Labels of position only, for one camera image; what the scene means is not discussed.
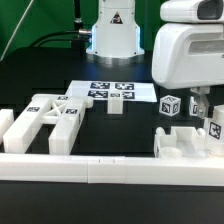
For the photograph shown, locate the white tagged cube left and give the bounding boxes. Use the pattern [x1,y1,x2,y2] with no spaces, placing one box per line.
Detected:
[159,95,181,116]

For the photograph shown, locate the white cable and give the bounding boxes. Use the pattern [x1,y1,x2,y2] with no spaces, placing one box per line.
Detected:
[0,0,36,61]

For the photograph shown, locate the white tagged cube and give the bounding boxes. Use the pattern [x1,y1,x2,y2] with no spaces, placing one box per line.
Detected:
[189,96,197,116]
[159,95,181,116]

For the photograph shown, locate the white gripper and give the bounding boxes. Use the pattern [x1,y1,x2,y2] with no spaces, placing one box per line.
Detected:
[152,0,224,119]

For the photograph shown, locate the white chair back frame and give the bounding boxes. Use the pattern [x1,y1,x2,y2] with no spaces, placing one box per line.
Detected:
[3,94,93,155]

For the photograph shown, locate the black pole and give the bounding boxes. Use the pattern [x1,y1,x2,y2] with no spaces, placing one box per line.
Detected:
[74,0,83,30]

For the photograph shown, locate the white chair seat block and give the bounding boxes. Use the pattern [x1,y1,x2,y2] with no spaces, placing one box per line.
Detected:
[154,126,208,158]

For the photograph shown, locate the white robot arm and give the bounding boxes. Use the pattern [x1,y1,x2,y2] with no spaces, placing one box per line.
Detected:
[86,0,224,118]

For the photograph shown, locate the white marker base sheet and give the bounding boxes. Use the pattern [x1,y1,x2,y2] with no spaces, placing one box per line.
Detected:
[66,80,157,103]

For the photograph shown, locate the white tagged cube right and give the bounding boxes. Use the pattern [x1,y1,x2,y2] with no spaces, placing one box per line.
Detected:
[189,96,197,116]

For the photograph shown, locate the white U-shaped fence frame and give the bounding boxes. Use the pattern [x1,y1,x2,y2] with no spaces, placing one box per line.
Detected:
[0,109,224,186]

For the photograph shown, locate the black cable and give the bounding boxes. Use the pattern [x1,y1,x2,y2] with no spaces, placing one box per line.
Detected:
[29,30,92,48]

